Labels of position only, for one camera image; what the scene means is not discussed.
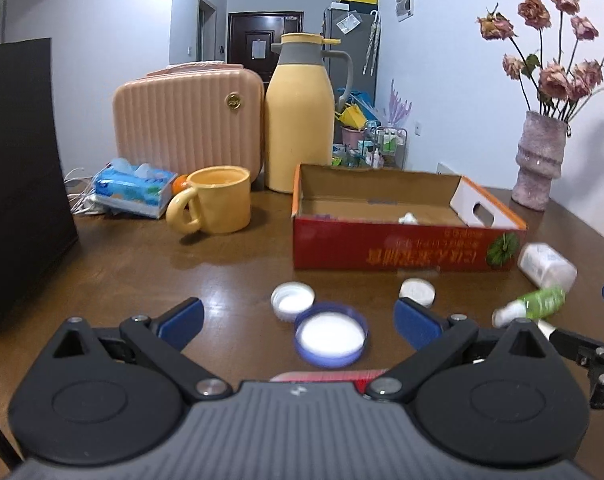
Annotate pink textured vase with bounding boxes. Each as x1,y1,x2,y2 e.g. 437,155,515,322
512,110,568,211

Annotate small white ridged cap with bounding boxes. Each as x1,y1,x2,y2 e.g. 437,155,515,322
270,281,316,323

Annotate yellow watering can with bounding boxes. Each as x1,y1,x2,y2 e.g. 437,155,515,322
338,104,367,130

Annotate blue translucent lid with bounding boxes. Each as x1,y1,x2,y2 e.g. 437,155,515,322
294,302,370,368

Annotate pink ribbed suitcase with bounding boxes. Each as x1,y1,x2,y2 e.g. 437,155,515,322
113,61,265,192

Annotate white paper sheet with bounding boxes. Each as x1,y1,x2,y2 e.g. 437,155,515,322
251,30,275,61

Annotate white folded umbrella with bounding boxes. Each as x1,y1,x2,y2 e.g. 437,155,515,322
363,12,375,75
372,10,383,77

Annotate pink bucket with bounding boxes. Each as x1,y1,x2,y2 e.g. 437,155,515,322
342,126,367,150

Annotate purple leaf decoration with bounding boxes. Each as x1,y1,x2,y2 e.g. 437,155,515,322
388,78,413,128

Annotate red and white lint brush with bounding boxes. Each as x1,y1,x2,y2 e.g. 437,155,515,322
269,367,390,393

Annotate grey refrigerator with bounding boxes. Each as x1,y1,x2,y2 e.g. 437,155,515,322
323,2,381,158

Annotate dark brown door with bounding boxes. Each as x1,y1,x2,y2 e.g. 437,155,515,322
227,11,303,83

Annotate white plastic bottle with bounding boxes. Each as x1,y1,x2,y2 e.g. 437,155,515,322
516,242,578,291

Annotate black paper bag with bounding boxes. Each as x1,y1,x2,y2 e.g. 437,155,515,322
0,37,80,338

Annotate yellow thermos jug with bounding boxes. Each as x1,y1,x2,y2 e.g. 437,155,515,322
264,32,353,194

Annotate metal wire rack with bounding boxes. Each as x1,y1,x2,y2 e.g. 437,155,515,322
367,127,409,171

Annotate red cardboard box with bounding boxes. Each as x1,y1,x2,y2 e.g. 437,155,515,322
291,162,528,273

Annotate yellow mug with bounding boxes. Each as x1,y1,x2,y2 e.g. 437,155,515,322
165,165,253,235

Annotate white cable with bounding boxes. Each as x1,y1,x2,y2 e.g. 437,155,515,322
62,167,108,216

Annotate blue tissue pack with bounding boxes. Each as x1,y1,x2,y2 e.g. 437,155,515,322
92,158,179,220

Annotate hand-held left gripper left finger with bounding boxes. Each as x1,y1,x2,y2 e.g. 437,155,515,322
34,297,233,402

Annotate dried pink roses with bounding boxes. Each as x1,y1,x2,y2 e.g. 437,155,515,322
476,0,604,123

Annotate blue plastic toy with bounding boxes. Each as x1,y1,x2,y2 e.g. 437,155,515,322
336,87,380,126

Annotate green spray bottle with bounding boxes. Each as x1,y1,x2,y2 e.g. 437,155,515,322
492,284,567,326

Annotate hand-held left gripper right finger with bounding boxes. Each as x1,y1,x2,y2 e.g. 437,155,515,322
364,297,557,403

